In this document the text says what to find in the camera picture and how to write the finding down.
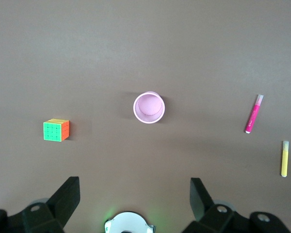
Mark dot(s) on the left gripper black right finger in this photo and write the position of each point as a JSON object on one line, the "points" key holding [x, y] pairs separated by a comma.
{"points": [[215, 216]]}

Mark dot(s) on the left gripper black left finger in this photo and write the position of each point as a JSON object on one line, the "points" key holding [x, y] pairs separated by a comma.
{"points": [[51, 213]]}

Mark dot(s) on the pink marker pen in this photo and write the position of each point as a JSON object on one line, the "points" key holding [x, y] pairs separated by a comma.
{"points": [[253, 116]]}

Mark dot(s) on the colourful puzzle cube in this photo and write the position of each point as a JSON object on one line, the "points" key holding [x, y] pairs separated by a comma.
{"points": [[53, 131]]}

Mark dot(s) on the yellow marker pen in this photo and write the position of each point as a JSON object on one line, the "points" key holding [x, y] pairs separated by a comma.
{"points": [[284, 162]]}

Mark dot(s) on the pink plastic cup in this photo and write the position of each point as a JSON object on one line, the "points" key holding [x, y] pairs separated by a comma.
{"points": [[149, 108]]}

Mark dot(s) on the brown table cover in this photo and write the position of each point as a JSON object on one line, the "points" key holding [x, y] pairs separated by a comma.
{"points": [[145, 48]]}

